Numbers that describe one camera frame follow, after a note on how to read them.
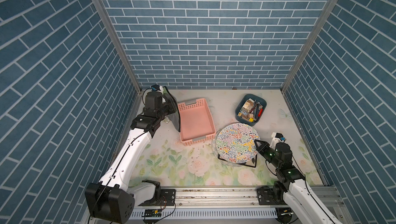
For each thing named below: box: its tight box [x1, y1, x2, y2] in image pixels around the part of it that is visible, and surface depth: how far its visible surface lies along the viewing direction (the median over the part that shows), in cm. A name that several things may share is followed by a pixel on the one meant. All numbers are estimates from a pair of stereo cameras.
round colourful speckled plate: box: [215, 123, 261, 164], surface depth 88 cm
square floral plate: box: [218, 153, 258, 168], surface depth 84 cm
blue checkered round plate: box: [211, 128, 247, 168], surface depth 86 cm
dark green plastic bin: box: [235, 93, 268, 127], surface depth 108 cm
